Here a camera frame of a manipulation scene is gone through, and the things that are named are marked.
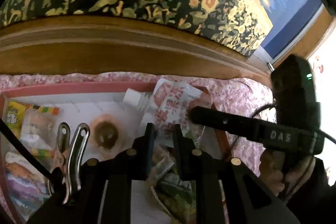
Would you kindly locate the pink shallow tray box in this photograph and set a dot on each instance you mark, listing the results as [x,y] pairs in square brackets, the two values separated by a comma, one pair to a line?
[82,103]

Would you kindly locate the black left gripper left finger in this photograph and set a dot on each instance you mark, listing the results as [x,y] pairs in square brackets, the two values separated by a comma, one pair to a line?
[132,164]

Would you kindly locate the yellow candy packet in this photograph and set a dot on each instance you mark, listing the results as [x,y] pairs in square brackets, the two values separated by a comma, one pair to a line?
[15,116]

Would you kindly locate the purple snack packet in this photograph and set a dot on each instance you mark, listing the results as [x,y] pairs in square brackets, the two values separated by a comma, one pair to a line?
[27,186]

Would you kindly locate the pink floral quilt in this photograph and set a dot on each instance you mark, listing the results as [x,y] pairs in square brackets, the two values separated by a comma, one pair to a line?
[235,96]

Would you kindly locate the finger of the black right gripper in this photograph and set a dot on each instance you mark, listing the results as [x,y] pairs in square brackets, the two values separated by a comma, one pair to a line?
[236,125]

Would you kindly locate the green pea snack bag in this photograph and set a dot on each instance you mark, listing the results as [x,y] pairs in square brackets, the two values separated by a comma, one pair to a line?
[176,197]

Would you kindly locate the white green snack packet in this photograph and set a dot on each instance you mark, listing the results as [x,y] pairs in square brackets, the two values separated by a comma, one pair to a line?
[37,133]

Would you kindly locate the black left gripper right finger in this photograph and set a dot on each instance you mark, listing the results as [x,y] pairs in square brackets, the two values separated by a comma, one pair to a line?
[195,165]

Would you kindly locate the white peach jelly pouch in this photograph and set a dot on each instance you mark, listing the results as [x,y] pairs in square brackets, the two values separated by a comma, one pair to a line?
[169,104]

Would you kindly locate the silver metal clip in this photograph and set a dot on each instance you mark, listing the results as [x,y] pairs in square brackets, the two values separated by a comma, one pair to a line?
[68,154]

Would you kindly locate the right hand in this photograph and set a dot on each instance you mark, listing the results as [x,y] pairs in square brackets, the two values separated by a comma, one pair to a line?
[272,177]

